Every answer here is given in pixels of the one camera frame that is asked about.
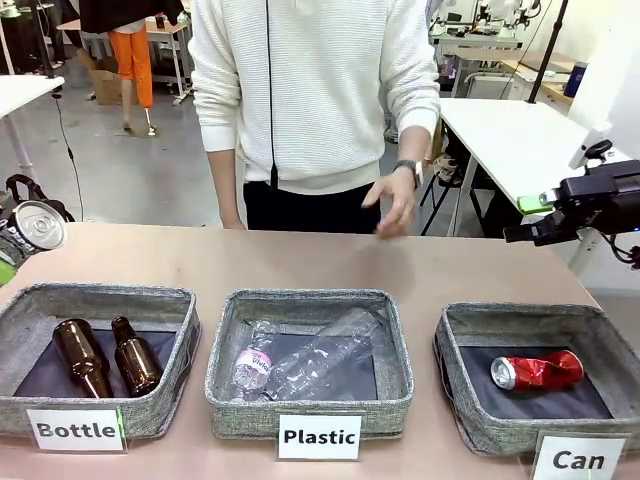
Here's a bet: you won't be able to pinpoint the small white table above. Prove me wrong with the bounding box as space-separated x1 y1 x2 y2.
0 74 67 176

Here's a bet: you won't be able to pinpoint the white knit sweater torso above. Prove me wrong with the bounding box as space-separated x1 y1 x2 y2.
188 0 443 196

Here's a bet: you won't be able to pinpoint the black can with silver top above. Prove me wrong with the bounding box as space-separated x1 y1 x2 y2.
0 199 67 267

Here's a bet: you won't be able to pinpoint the large white table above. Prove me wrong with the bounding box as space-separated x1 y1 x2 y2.
435 96 616 274

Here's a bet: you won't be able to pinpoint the person's left forearm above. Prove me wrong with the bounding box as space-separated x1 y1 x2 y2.
397 123 434 165

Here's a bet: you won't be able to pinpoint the large clear plastic bottle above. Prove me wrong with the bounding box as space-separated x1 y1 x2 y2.
266 307 390 402

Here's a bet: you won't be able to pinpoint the person's left hand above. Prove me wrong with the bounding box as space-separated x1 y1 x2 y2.
361 172 420 241

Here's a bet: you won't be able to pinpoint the white sign reading Plastic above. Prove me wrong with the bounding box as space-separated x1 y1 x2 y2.
276 411 365 462

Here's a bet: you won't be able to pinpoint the crushed red can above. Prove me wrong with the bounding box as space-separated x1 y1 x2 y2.
489 349 585 393

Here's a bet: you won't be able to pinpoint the black stand pole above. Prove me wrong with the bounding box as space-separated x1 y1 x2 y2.
527 0 571 105

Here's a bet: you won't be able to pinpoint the black jacket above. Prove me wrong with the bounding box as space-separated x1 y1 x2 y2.
78 0 187 36

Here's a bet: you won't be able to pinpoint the person's right forearm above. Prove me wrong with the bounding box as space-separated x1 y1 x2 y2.
206 148 247 226

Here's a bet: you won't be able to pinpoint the black wrist watch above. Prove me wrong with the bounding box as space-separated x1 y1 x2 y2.
392 159 426 191

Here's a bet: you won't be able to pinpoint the thin black cord on sweater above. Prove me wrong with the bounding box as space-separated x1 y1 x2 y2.
265 0 280 189

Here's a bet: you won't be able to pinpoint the grey fabric basket can label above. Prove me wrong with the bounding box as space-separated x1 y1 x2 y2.
432 301 640 457

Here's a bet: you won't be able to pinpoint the small plastic bottle pink label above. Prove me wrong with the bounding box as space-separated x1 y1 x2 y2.
231 319 277 402

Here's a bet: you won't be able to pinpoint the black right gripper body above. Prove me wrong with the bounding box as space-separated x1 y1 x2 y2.
552 159 640 236

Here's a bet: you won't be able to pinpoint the person in orange trousers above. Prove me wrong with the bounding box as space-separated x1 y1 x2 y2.
107 14 159 139

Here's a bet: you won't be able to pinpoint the grey fabric basket bottle label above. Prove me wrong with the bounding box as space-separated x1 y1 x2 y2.
0 282 202 441

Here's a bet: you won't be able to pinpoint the grey fabric basket plastic label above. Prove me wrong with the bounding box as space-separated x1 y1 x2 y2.
204 288 416 442

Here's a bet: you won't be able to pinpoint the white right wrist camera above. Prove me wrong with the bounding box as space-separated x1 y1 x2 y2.
568 126 615 172

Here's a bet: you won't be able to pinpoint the white sign reading Can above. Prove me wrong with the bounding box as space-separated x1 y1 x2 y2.
531 434 630 480

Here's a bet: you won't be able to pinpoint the brown glass bottle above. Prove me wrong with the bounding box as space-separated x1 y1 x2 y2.
51 319 116 400
110 315 165 398

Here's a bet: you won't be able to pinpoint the workbench with lab equipment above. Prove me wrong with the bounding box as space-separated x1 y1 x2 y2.
429 0 546 99

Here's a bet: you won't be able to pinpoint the black trousers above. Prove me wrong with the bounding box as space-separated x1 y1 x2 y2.
242 179 397 236

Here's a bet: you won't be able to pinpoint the white sign reading Bottle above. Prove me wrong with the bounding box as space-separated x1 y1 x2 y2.
26 408 127 453

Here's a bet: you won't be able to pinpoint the brown cardboard box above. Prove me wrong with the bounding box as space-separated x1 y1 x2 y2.
88 55 140 107

